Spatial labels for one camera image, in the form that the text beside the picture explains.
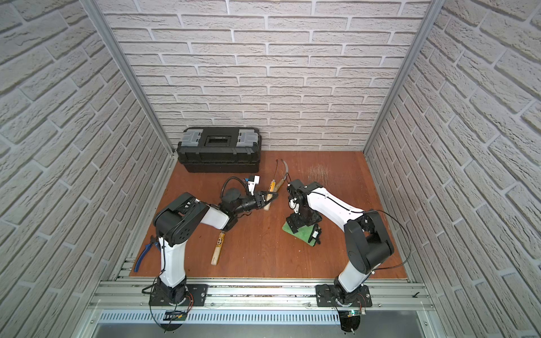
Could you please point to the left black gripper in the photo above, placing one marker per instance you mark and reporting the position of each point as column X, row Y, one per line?
column 260, row 201

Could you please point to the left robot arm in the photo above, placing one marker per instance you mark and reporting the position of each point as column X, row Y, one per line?
column 176, row 223

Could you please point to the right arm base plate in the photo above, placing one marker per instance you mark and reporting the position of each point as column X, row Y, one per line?
column 328, row 296

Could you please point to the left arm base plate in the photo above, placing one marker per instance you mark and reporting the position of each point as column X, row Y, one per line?
column 182, row 295

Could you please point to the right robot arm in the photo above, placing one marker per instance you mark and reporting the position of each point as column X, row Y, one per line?
column 367, row 240

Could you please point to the aluminium front rail frame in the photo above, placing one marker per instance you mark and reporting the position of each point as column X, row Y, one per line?
column 132, row 300

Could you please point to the green rag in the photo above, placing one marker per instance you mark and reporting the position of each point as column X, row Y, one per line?
column 308, row 234

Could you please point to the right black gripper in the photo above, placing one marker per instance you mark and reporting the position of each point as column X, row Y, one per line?
column 295, row 224

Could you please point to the blue handled pliers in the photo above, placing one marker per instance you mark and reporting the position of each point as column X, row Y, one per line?
column 153, row 243

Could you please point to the black plastic toolbox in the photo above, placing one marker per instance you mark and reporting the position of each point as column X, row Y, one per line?
column 220, row 150

